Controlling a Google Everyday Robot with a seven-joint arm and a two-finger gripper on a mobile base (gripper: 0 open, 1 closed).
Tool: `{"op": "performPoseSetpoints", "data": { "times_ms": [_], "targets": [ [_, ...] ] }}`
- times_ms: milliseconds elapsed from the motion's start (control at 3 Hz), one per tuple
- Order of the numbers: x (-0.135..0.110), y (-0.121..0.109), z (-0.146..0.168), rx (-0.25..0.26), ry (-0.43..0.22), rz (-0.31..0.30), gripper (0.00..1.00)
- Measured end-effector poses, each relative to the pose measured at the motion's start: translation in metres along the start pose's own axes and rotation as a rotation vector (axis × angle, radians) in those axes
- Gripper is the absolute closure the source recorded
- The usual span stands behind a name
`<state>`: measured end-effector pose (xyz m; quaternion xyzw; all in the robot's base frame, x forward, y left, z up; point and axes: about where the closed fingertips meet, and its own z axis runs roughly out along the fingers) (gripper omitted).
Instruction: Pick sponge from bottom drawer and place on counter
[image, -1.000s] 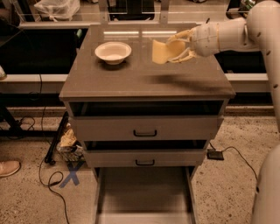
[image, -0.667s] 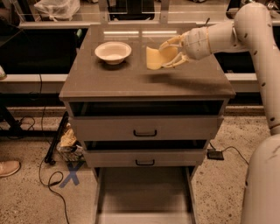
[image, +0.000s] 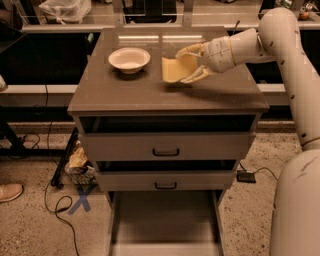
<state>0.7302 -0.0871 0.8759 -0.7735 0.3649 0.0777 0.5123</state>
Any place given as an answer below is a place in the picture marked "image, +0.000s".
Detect tan shoe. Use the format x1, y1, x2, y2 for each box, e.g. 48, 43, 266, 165
0, 183, 23, 203

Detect black bar on floor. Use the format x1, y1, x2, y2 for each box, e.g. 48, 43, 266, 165
51, 128, 78, 189

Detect black top drawer handle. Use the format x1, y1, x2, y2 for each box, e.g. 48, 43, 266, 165
152, 148, 180, 157

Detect black middle drawer handle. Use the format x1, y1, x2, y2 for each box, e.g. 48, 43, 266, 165
154, 182, 177, 190

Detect black pedal cable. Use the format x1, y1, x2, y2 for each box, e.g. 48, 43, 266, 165
239, 162, 279, 183

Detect black foot pedal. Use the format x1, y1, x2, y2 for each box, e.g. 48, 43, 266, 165
237, 171, 256, 183

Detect grey drawer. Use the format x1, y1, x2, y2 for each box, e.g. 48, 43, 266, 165
77, 114, 256, 161
96, 160, 237, 191
106, 191, 227, 256

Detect white bowl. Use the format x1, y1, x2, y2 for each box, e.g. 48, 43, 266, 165
108, 47, 151, 74

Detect yellow sponge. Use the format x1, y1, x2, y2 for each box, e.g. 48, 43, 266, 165
162, 55, 198, 83

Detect middle grey drawer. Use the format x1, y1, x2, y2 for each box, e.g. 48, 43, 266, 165
96, 160, 237, 191

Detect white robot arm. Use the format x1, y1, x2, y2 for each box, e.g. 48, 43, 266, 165
176, 7, 320, 256

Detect black drawer handle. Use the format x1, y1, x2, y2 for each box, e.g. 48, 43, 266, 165
154, 182, 177, 190
152, 148, 180, 157

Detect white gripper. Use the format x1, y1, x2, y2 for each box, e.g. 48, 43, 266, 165
175, 36, 235, 84

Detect crumpled snack bags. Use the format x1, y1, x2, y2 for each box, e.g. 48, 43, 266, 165
64, 141, 96, 185

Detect bottom grey drawer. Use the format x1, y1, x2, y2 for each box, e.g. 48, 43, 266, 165
106, 191, 227, 256

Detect top grey drawer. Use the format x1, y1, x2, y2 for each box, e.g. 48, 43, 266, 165
77, 114, 256, 161

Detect grey drawer cabinet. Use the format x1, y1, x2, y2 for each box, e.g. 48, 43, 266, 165
67, 27, 270, 256

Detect black floor cable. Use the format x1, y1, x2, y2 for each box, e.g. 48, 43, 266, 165
43, 84, 81, 256

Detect clear plastic bag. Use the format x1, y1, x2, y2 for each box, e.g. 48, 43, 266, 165
39, 0, 92, 24

